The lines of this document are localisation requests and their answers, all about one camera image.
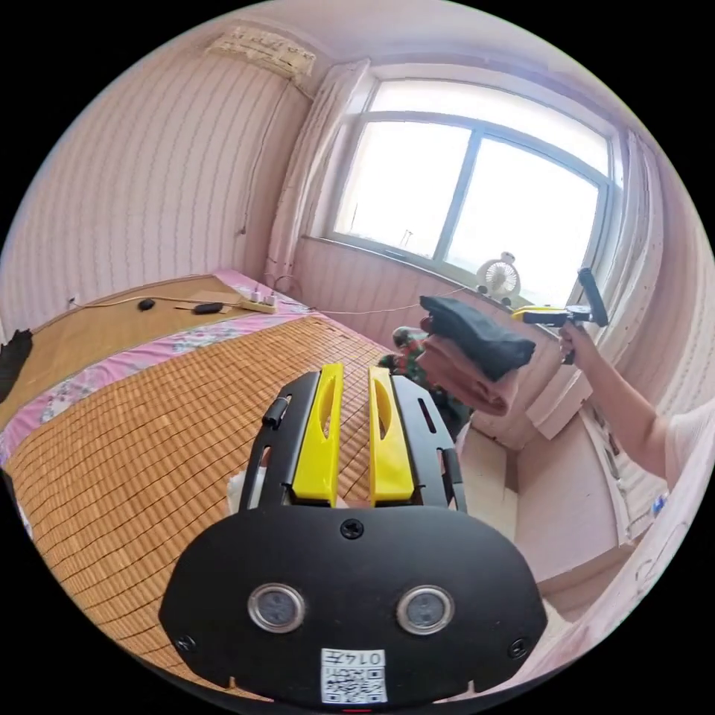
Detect person's right hand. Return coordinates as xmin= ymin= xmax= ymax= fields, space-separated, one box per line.
xmin=558 ymin=321 xmax=591 ymax=367

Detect person's left hand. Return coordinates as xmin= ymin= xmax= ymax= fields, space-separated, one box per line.
xmin=225 ymin=468 xmax=264 ymax=512

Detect person's body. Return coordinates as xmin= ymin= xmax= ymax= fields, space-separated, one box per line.
xmin=530 ymin=399 xmax=715 ymax=685

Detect beige power strip with plugs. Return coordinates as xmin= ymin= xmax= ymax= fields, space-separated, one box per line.
xmin=241 ymin=287 xmax=279 ymax=314

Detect person's right forearm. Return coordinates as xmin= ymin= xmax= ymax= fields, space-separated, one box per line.
xmin=573 ymin=334 xmax=681 ymax=488

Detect cloth-covered air conditioner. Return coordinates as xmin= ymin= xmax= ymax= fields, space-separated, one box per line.
xmin=203 ymin=30 xmax=317 ymax=80

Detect bed with woven mat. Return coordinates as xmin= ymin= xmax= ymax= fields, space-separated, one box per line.
xmin=0 ymin=267 xmax=425 ymax=702

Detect pale pink curtain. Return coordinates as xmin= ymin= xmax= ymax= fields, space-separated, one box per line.
xmin=580 ymin=129 xmax=667 ymax=350
xmin=267 ymin=58 xmax=374 ymax=294

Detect floral fabric bundle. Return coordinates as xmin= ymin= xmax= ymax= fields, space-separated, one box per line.
xmin=390 ymin=326 xmax=476 ymax=442

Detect white cable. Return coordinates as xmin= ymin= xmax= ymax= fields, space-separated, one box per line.
xmin=69 ymin=292 xmax=250 ymax=310

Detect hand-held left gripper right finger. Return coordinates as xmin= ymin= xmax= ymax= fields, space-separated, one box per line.
xmin=368 ymin=366 xmax=416 ymax=503

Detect window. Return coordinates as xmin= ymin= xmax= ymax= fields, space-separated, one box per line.
xmin=310 ymin=77 xmax=622 ymax=300

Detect small white fan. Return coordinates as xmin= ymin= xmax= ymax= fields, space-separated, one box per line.
xmin=475 ymin=251 xmax=524 ymax=306

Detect pile of clothes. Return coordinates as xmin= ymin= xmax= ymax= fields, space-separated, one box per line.
xmin=419 ymin=294 xmax=538 ymax=418

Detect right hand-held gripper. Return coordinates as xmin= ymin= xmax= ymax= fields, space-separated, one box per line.
xmin=510 ymin=304 xmax=595 ymax=366

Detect black long pants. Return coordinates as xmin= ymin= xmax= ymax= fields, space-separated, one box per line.
xmin=0 ymin=328 xmax=34 ymax=404

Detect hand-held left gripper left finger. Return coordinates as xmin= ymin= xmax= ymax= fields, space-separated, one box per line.
xmin=291 ymin=363 xmax=345 ymax=502

